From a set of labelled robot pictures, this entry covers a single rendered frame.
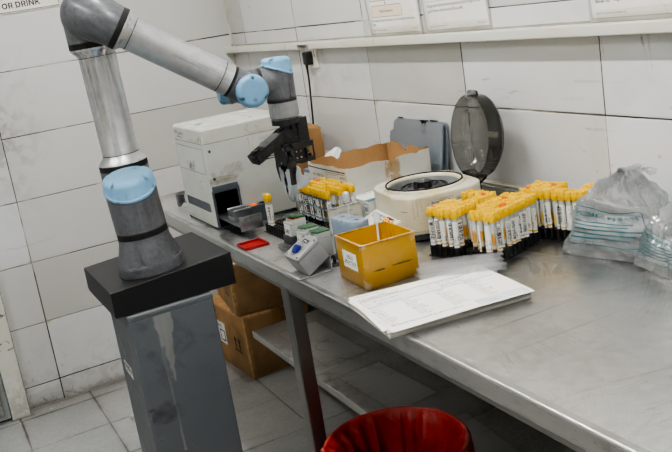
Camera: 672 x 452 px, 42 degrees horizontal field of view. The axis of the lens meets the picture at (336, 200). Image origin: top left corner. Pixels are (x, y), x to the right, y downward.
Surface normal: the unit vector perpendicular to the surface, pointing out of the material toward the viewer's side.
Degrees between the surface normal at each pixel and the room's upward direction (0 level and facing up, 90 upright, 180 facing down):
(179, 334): 90
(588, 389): 0
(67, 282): 90
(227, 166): 90
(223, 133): 89
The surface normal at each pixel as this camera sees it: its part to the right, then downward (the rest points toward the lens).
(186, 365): 0.46, 0.13
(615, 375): -0.15, -0.96
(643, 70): -0.88, 0.24
